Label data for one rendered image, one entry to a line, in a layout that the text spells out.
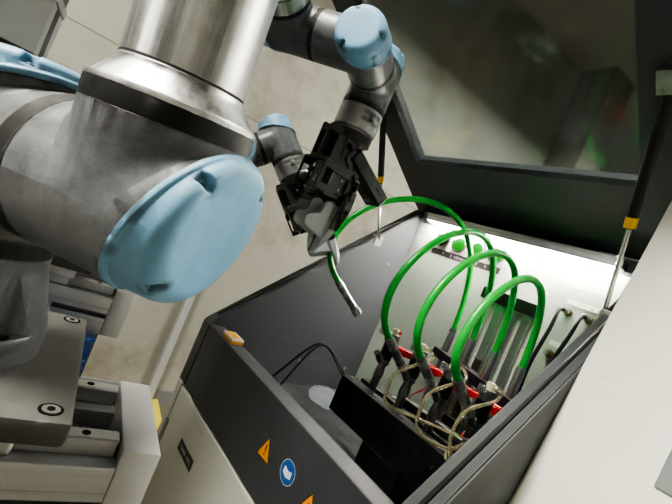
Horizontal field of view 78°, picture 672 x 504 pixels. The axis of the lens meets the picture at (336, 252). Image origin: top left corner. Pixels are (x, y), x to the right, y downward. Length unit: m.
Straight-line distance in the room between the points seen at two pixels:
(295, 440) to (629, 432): 0.48
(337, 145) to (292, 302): 0.54
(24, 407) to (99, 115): 0.21
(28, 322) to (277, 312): 0.77
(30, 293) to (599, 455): 0.70
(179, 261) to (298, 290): 0.86
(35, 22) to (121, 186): 0.40
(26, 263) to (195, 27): 0.23
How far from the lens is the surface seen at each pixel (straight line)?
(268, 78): 2.60
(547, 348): 1.05
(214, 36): 0.30
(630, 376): 0.76
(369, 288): 1.28
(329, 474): 0.67
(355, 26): 0.64
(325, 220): 0.70
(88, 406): 0.53
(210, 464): 0.94
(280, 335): 1.15
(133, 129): 0.28
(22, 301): 0.41
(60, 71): 0.38
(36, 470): 0.45
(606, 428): 0.75
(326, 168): 0.69
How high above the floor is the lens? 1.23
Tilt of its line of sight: level
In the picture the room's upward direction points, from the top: 23 degrees clockwise
